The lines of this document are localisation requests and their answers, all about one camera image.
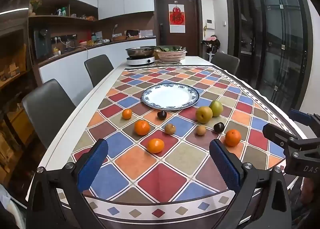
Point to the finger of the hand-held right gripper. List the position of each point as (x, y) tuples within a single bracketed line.
[(301, 116), (277, 132)]

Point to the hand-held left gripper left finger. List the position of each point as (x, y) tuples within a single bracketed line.
[(93, 166)]

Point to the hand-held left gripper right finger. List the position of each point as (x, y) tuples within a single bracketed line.
[(225, 164)]

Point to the orange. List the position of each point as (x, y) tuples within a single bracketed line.
[(155, 145), (142, 127), (127, 114), (233, 138)]

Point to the dark purple plum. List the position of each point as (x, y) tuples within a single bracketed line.
[(162, 115), (219, 127)]

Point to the brown kiwi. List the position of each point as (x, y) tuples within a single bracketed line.
[(200, 130), (170, 129)]

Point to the yellow pear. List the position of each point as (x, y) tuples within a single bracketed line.
[(203, 115)]

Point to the green apple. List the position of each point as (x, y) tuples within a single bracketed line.
[(217, 107)]

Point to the blue patterned white plate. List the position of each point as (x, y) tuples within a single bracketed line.
[(170, 96)]

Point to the colourful checkered tablecloth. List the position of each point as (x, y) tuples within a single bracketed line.
[(162, 179)]

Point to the grey dining chair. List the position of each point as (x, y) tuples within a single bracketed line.
[(98, 70), (226, 62), (47, 111)]

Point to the black framed glass sliding door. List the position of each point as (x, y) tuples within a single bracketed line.
[(280, 31)]

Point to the white counter cabinet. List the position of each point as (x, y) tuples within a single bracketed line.
[(72, 69)]

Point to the baby chair with clothes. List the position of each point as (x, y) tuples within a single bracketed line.
[(211, 42)]

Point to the white induction cooker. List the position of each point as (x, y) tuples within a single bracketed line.
[(140, 61)]

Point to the pink plastic colander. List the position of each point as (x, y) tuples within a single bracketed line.
[(170, 55)]

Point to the wooden storage shelf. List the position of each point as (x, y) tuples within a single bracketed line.
[(12, 74)]

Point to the steel pan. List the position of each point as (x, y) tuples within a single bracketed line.
[(140, 51)]

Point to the green leafy vegetables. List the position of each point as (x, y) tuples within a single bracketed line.
[(170, 48)]

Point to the white intercom panel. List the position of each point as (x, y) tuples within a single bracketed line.
[(210, 24)]

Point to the woven tissue basket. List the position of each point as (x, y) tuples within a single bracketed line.
[(118, 37)]

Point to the black countertop appliance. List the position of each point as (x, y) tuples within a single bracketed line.
[(42, 42)]

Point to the black bag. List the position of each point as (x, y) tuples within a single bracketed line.
[(132, 34)]

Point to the brown wooden door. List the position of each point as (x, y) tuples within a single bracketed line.
[(191, 19)]

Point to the wooden wall shelf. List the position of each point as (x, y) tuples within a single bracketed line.
[(62, 17)]

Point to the red and white wall calendar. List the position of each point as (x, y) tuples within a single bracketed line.
[(176, 19)]

